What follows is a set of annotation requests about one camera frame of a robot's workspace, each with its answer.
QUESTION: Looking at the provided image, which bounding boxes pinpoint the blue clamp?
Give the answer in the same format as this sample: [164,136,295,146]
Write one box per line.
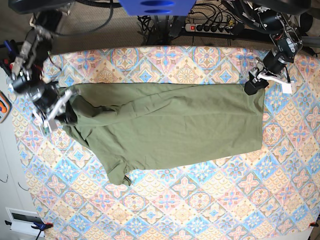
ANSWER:
[3,219,54,231]

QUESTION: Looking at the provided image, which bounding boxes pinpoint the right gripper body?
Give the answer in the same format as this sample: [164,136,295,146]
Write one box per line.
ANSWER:
[27,83,60,113]

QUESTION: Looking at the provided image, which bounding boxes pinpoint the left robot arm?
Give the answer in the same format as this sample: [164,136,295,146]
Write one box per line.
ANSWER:
[244,6,303,96]

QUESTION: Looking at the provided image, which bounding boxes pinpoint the olive green t-shirt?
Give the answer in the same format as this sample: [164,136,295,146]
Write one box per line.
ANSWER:
[63,83,265,185]

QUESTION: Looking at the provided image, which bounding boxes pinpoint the blue box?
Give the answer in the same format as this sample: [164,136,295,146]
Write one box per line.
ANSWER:
[118,0,196,17]

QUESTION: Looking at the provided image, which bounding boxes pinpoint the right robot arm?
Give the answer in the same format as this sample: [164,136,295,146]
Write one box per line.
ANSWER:
[10,10,77,124]

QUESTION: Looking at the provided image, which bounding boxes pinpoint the tangled black cables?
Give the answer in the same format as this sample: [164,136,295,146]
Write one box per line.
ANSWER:
[136,15,186,46]

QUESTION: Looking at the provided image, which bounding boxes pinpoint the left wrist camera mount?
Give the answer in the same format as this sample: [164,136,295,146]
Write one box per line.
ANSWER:
[248,57,293,94]

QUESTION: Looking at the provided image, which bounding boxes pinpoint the patterned tile tablecloth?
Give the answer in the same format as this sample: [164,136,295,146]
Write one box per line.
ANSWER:
[3,55,320,240]

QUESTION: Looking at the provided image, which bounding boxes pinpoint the orange grey device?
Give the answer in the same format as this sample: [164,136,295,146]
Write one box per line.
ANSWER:
[0,91,12,123]

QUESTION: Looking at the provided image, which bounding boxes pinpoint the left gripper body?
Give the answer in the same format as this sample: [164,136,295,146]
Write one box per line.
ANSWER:
[262,49,290,76]

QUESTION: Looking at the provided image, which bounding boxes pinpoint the white power strip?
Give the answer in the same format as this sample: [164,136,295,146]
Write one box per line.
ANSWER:
[184,23,232,35]

